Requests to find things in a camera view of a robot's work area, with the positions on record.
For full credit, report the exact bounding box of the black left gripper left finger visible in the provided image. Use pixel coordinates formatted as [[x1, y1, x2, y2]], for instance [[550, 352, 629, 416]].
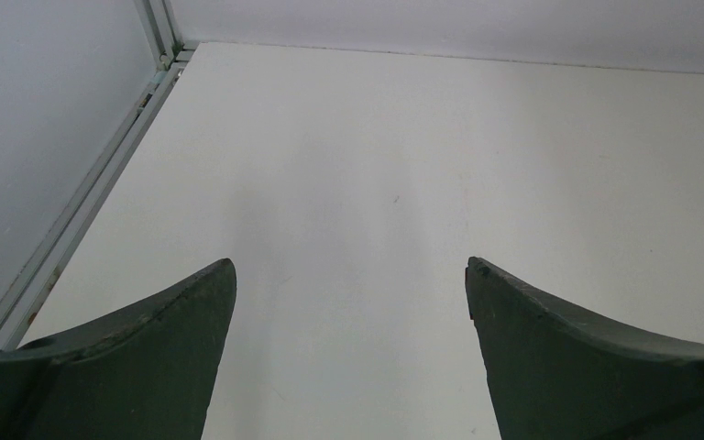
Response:
[[0, 258, 237, 439]]

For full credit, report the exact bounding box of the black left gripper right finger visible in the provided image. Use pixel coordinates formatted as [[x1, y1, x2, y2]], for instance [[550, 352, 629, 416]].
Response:
[[465, 257, 704, 439]]

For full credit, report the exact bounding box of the aluminium frame rail left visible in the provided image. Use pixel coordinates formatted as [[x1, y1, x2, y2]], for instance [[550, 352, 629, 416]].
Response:
[[0, 1, 193, 349]]

